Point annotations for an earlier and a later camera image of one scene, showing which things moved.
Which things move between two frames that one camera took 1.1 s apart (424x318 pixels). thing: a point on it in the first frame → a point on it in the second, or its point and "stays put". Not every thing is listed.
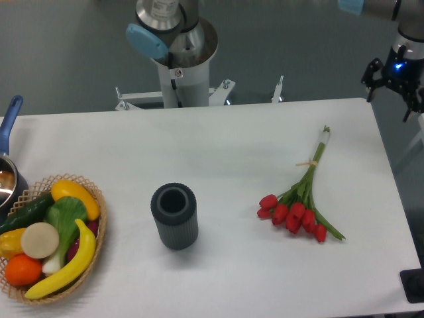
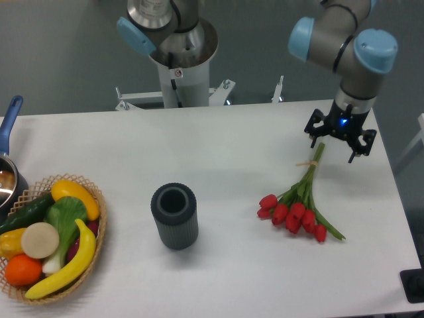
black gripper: [403, 73] → [344, 123]
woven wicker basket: [22, 199] stays put
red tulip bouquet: [295, 209] stays put
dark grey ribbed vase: [173, 207] stays put
